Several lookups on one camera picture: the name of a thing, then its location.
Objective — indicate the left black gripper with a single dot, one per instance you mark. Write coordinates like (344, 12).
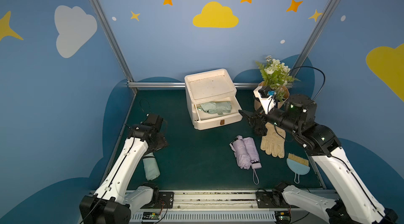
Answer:
(159, 143)

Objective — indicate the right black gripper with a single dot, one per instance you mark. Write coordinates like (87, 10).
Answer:
(260, 121)

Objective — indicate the white three-drawer cabinet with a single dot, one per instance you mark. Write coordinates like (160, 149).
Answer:
(213, 86)

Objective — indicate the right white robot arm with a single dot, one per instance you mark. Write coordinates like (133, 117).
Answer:
(356, 204)

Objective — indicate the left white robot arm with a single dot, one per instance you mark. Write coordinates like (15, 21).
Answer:
(110, 204)

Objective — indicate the lilac folded umbrella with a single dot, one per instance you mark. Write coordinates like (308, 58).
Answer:
(254, 158)
(242, 157)

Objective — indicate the beige work gloves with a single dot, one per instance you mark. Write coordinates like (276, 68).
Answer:
(273, 143)

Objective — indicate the flower plant in pot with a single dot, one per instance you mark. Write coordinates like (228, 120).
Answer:
(276, 76)

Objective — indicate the blue hand brush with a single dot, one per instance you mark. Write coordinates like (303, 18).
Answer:
(298, 165)

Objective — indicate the left circuit board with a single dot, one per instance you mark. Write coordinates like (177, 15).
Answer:
(151, 216)

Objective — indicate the circuit board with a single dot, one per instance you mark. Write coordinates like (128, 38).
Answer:
(282, 217)
(151, 216)

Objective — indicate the right circuit board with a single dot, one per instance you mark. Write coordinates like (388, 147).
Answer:
(282, 217)

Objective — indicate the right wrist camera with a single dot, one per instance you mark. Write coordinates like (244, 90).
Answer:
(264, 98)

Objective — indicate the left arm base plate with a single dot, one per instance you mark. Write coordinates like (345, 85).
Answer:
(162, 199)

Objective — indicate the aluminium front rail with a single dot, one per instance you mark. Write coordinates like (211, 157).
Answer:
(214, 203)

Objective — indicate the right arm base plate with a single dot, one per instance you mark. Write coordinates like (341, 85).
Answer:
(269, 199)

